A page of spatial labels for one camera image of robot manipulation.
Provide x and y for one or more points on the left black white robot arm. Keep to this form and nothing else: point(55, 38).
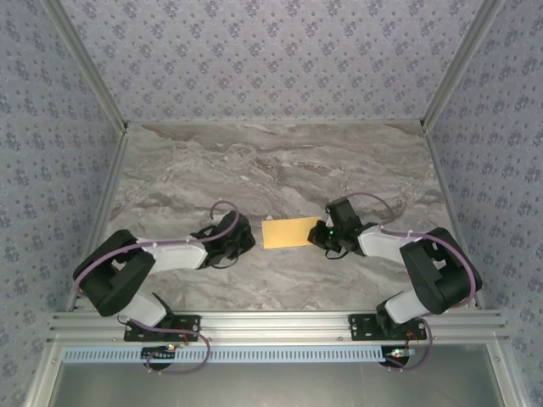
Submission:
point(174, 256)

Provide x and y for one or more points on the aluminium corner post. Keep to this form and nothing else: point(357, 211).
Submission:
point(458, 68)
point(89, 68)

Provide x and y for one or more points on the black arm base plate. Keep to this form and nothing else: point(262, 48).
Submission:
point(360, 328)
point(133, 335)

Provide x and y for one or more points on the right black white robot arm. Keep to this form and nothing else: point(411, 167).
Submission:
point(382, 241)

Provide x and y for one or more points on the yellow paper sheet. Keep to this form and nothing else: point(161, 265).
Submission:
point(284, 233)

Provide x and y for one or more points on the aluminium side rail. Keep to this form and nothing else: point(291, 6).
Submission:
point(106, 203)
point(449, 203)

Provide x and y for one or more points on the small black circuit board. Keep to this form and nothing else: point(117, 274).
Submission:
point(399, 354)
point(159, 352)

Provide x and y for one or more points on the long aluminium mounting rail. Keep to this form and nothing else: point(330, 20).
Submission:
point(275, 324)

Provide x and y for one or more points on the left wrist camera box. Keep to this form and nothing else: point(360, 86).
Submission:
point(232, 222)

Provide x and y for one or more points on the grey metal panel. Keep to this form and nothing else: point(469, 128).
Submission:
point(275, 386)

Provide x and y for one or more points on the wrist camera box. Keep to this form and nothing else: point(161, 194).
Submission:
point(343, 212)
point(232, 222)

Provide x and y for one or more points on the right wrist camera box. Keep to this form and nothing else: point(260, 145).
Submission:
point(343, 212)

